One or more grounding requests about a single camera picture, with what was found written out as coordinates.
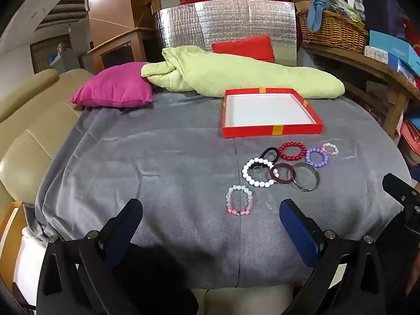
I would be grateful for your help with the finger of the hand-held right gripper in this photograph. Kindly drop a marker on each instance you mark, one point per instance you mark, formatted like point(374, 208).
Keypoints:
point(402, 188)

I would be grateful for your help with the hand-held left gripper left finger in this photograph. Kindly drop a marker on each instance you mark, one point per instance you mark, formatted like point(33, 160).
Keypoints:
point(122, 233)

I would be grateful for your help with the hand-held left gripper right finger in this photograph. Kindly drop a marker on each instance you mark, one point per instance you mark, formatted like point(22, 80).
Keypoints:
point(300, 233)

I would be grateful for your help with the silver bangle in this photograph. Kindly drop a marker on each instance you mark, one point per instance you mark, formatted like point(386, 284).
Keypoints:
point(315, 177)

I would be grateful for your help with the red shallow box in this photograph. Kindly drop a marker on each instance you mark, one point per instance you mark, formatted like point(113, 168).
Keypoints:
point(249, 132)

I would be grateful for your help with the coral pink bag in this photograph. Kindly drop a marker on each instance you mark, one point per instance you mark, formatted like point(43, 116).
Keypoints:
point(410, 141)

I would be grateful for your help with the grey bed cover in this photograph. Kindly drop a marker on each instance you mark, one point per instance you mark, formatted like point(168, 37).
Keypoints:
point(147, 170)

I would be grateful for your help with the wooden side table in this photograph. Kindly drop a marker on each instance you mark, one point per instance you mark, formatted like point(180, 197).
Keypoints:
point(390, 82)

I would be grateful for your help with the blue striped box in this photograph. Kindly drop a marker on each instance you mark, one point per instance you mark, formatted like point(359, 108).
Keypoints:
point(405, 70)

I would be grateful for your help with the white patterned box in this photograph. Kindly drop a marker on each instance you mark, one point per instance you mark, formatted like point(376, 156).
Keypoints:
point(375, 54)

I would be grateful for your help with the beige sofa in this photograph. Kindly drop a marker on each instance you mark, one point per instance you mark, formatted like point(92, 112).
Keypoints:
point(23, 131)

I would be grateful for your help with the light blue box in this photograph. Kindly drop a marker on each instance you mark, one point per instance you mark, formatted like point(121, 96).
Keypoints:
point(390, 44)

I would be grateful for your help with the magenta pillow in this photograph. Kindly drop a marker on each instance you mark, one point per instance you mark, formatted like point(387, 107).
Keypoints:
point(115, 87)

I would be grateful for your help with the light green long pillow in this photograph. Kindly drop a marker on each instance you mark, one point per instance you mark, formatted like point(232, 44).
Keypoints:
point(249, 72)

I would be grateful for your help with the wicker basket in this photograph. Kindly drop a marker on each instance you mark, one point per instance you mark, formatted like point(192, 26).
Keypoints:
point(331, 32)

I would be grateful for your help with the navy bag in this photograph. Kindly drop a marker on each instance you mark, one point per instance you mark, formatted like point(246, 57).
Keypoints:
point(384, 10)

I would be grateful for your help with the red pillow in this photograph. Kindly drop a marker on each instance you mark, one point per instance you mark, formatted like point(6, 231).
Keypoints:
point(246, 47)

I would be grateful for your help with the blue cloth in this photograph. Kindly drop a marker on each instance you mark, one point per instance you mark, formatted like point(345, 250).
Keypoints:
point(316, 10)

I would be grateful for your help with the wooden cabinet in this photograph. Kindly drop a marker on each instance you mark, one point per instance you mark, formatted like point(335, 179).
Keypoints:
point(111, 10)

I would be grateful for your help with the silver foil board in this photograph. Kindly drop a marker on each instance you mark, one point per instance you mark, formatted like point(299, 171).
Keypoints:
point(229, 19)

